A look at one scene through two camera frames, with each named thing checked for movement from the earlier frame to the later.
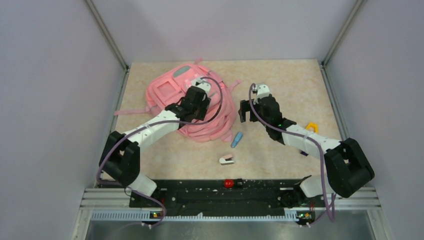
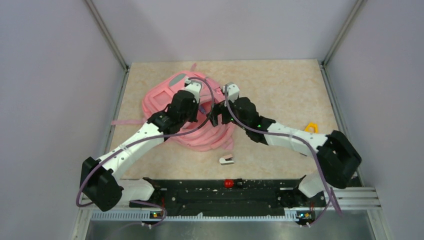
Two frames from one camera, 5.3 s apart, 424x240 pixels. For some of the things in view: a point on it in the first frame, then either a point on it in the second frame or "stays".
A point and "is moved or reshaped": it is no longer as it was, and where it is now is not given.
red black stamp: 230,183 stays
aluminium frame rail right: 330,88 stays
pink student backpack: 171,83 is moved or reshaped
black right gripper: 246,106 to 219,108
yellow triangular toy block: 314,125 stays
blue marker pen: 236,139 is moved or reshaped
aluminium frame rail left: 95,12 stays
